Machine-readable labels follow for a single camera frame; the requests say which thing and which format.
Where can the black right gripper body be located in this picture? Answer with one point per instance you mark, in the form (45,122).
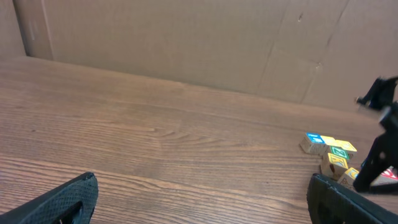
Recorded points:
(380,98)

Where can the yellow wooden block left top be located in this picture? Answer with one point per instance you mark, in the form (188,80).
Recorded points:
(327,143)

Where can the yellow wooden block lower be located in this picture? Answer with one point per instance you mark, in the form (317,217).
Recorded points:
(348,177)

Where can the red letter wooden block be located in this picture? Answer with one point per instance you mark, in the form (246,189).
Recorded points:
(386,177)

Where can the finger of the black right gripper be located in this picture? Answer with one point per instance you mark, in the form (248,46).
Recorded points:
(383,154)

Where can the brown cardboard backdrop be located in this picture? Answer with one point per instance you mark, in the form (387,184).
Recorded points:
(314,52)

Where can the yellow wooden block far top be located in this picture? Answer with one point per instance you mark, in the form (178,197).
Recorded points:
(348,147)

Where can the yellow wooden block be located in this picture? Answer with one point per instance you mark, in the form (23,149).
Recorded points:
(348,147)
(348,177)
(327,143)
(333,166)

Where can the green letter wooden block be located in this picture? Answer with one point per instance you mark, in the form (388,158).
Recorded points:
(337,151)

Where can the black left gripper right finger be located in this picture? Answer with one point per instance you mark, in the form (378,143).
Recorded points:
(330,202)

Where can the blue letter wooden block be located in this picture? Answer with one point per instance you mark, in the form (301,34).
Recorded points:
(313,143)

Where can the yellow wooden block upper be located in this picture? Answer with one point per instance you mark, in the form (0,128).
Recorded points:
(333,166)

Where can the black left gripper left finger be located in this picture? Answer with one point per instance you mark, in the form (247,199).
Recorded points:
(72,202)

